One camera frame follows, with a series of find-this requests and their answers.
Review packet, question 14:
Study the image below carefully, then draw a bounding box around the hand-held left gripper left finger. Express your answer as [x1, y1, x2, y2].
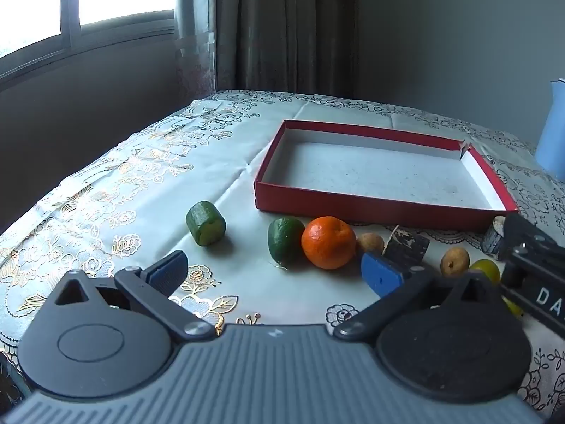
[54, 249, 217, 343]

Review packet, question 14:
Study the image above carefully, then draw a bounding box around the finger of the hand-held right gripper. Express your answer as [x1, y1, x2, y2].
[502, 214, 565, 262]

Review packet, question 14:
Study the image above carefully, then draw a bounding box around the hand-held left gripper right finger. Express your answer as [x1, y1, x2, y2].
[333, 252, 506, 343]

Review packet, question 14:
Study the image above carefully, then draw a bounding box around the green cucumber chunk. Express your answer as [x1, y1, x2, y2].
[185, 201, 227, 246]

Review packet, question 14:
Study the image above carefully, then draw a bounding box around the large orange tangerine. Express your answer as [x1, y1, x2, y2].
[301, 216, 356, 270]

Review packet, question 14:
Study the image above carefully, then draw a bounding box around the green avocado-like fruit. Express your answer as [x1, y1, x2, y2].
[268, 217, 306, 266]

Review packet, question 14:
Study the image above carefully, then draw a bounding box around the red cardboard box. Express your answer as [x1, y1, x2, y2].
[253, 119, 521, 233]

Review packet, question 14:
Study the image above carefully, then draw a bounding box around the floral gold-print tablecloth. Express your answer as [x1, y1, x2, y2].
[0, 89, 565, 407]

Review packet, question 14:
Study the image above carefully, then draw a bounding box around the light blue kettle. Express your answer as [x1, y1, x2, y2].
[535, 79, 565, 174]

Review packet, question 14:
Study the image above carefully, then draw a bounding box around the sheer light curtain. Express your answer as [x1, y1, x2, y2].
[174, 0, 220, 99]

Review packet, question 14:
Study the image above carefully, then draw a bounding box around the window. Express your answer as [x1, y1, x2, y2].
[0, 0, 178, 86]

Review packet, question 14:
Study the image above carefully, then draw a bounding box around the dark brown curtain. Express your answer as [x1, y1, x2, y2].
[214, 0, 359, 98]

